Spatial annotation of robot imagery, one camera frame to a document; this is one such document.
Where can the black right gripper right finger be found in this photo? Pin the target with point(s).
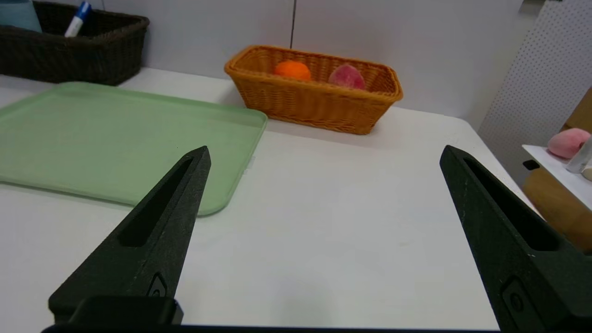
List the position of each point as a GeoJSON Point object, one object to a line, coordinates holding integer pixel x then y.
{"type": "Point", "coordinates": [508, 259]}

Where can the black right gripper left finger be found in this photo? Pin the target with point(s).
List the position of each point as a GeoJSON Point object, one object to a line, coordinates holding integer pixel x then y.
{"type": "Point", "coordinates": [152, 231]}

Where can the orange fruit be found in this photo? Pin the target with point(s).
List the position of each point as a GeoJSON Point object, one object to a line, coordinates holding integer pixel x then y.
{"type": "Point", "coordinates": [292, 70]}

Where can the white marker with blue cap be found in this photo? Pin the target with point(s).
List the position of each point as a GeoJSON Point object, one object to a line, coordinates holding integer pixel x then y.
{"type": "Point", "coordinates": [76, 21]}

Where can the red pink peach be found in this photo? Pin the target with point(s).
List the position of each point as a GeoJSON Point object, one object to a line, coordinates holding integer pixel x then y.
{"type": "Point", "coordinates": [347, 77]}

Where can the light blue plastic cup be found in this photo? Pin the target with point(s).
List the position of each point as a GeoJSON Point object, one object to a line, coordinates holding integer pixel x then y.
{"type": "Point", "coordinates": [18, 14]}

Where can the dark brown wicker basket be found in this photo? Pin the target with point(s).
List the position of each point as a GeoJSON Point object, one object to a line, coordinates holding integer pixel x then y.
{"type": "Point", "coordinates": [83, 55]}

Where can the orange wicker basket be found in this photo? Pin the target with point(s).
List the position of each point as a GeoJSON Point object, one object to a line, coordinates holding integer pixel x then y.
{"type": "Point", "coordinates": [314, 104]}

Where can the small black block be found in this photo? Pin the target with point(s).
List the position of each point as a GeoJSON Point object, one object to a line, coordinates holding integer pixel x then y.
{"type": "Point", "coordinates": [531, 164]}

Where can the light green plastic tray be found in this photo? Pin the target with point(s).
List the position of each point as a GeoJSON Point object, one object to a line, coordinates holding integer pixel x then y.
{"type": "Point", "coordinates": [115, 138]}

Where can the white side table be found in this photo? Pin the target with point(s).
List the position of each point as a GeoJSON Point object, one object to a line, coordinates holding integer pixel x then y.
{"type": "Point", "coordinates": [562, 173]}

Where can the small yellow round item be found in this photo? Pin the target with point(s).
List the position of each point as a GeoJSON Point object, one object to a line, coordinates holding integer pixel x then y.
{"type": "Point", "coordinates": [588, 173]}

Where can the clear plastic bottle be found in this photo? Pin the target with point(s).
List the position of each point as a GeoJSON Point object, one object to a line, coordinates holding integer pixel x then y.
{"type": "Point", "coordinates": [582, 159]}

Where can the pink plush toy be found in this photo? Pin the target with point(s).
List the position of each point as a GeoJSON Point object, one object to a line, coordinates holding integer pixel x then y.
{"type": "Point", "coordinates": [568, 142]}

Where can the white perforated panel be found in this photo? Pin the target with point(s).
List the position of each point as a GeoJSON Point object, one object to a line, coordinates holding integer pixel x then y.
{"type": "Point", "coordinates": [536, 69]}

